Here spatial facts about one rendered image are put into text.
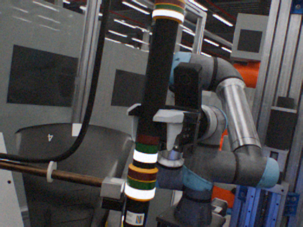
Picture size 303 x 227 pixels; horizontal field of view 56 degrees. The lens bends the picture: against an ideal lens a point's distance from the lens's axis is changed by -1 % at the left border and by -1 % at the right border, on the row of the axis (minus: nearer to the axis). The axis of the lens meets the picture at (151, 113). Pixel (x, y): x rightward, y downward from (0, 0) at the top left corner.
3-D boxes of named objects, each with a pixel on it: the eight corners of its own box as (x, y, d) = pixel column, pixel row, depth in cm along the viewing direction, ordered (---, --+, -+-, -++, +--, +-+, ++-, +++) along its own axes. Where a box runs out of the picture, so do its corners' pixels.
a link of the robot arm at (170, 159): (183, 198, 111) (220, 61, 89) (145, 193, 110) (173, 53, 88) (180, 179, 122) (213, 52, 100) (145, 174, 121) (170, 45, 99)
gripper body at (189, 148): (183, 159, 46) (206, 151, 57) (192, 106, 45) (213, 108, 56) (142, 148, 49) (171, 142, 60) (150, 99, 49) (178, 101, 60)
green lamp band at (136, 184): (123, 187, 40) (125, 178, 40) (128, 177, 45) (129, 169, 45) (154, 192, 40) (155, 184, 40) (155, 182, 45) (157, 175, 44)
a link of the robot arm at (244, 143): (234, 83, 106) (267, 201, 70) (205, 78, 105) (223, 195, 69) (246, 56, 98) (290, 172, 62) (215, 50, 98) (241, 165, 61)
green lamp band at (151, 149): (133, 151, 40) (134, 142, 40) (136, 146, 44) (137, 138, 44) (157, 155, 40) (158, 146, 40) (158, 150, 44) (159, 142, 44)
